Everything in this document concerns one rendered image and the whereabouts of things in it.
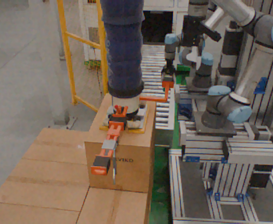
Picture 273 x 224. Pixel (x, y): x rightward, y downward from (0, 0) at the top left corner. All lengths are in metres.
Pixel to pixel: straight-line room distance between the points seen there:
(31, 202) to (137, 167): 0.72
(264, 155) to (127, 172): 0.81
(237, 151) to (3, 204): 1.48
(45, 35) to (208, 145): 1.99
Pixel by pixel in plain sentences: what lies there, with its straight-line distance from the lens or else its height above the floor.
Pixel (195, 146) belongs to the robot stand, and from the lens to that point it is 1.73.
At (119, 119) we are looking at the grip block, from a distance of 1.58.
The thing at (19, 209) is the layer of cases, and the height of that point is 0.54.
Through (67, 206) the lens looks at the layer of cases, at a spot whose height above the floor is 0.54.
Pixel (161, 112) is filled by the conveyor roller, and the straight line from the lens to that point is 2.70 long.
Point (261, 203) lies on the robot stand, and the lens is 2.47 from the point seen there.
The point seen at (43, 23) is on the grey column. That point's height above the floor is 1.25.
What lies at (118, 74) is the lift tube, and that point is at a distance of 1.60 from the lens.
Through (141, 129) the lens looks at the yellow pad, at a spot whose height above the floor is 0.97.
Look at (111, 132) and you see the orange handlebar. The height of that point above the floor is 1.09.
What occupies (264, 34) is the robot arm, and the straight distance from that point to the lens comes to 1.43.
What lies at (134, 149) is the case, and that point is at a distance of 1.64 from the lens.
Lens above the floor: 1.99
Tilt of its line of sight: 33 degrees down
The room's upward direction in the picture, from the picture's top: straight up
